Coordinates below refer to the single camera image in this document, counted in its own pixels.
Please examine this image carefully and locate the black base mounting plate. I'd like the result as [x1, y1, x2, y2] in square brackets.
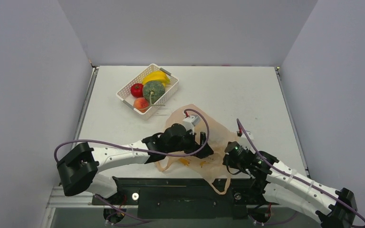
[59, 178, 313, 220]

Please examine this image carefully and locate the fake red tomato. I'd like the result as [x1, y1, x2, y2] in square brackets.
[130, 83, 144, 98]

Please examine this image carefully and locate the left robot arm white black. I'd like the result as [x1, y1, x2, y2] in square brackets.
[57, 123, 214, 204]

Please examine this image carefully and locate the fake peach orange red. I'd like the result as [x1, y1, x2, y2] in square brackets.
[133, 97, 150, 113]

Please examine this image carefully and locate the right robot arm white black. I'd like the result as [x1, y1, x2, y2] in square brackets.
[223, 141, 357, 228]

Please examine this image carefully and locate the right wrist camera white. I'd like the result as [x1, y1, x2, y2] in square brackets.
[236, 128, 254, 140]

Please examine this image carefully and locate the white perforated plastic basket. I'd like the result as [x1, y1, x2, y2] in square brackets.
[116, 64, 179, 120]

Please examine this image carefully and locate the translucent orange plastic bag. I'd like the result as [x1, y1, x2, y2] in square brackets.
[155, 104, 240, 195]

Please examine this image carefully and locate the fake yellow banana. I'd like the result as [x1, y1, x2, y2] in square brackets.
[142, 71, 170, 86]

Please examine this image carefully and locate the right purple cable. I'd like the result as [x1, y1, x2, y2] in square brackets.
[236, 118, 365, 228]

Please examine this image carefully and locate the purple cable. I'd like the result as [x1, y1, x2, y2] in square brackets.
[236, 118, 365, 228]
[54, 109, 211, 227]

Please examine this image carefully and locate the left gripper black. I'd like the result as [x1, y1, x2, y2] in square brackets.
[167, 128, 213, 159]

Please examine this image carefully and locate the fake green netted melon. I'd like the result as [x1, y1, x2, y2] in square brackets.
[143, 81, 166, 105]

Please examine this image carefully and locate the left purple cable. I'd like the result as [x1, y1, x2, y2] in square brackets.
[54, 109, 211, 227]

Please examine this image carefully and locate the aluminium rail frame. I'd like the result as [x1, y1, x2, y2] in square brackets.
[42, 185, 330, 228]

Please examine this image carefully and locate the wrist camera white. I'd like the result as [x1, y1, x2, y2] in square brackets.
[182, 115, 201, 131]
[236, 128, 254, 140]

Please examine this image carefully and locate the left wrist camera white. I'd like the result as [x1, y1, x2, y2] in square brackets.
[182, 115, 201, 131]

